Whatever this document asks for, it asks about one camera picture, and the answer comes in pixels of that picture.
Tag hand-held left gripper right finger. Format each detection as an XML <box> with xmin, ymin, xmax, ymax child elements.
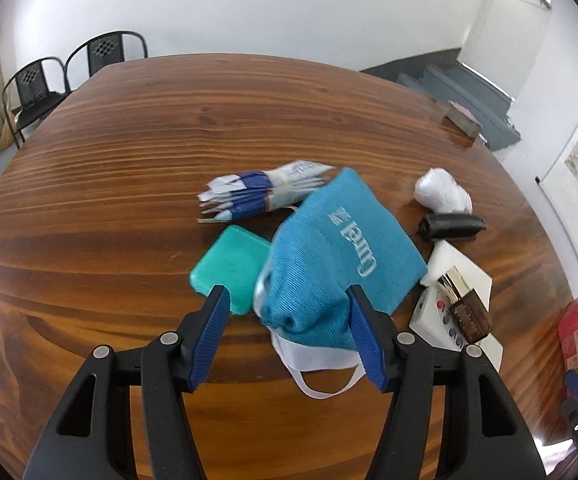
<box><xmin>345</xmin><ymin>284</ymin><xmax>548</xmax><ymax>480</ymax></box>

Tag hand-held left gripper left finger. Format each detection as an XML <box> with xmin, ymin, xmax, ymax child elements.
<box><xmin>22</xmin><ymin>284</ymin><xmax>233</xmax><ymax>480</ymax></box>

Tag white remote control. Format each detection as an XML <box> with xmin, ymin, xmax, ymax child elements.
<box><xmin>409</xmin><ymin>285</ymin><xmax>504</xmax><ymax>373</ymax></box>

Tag teal cloth pouch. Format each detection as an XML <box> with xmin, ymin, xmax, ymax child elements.
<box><xmin>253</xmin><ymin>167</ymin><xmax>429</xmax><ymax>401</ymax></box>

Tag taped sachet bundle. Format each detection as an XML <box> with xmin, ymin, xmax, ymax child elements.
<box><xmin>196</xmin><ymin>160</ymin><xmax>337</xmax><ymax>225</ymax></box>

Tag plastic-wrapped cotton ball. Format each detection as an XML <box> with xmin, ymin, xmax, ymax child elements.
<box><xmin>414</xmin><ymin>167</ymin><xmax>474</xmax><ymax>214</ymax></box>

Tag wooden desktop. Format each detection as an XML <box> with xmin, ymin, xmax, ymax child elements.
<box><xmin>0</xmin><ymin>54</ymin><xmax>577</xmax><ymax>480</ymax></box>

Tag green soap case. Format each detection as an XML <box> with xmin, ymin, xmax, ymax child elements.
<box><xmin>189</xmin><ymin>225</ymin><xmax>272</xmax><ymax>317</ymax></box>

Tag black case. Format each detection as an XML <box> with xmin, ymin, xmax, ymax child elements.
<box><xmin>418</xmin><ymin>212</ymin><xmax>487</xmax><ymax>243</ymax></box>

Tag small wooden box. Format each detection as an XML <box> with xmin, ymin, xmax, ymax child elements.
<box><xmin>443</xmin><ymin>101</ymin><xmax>482</xmax><ymax>140</ymax></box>

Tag grey staircase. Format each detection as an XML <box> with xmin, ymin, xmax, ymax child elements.
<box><xmin>361</xmin><ymin>47</ymin><xmax>522</xmax><ymax>152</ymax></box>

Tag straw broom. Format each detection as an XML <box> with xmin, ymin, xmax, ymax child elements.
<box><xmin>0</xmin><ymin>85</ymin><xmax>17</xmax><ymax>153</ymax></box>

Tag black metal chair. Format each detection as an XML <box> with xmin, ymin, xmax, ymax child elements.
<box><xmin>2</xmin><ymin>57</ymin><xmax>67</xmax><ymax>143</ymax></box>
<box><xmin>64</xmin><ymin>31</ymin><xmax>149</xmax><ymax>93</ymax></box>

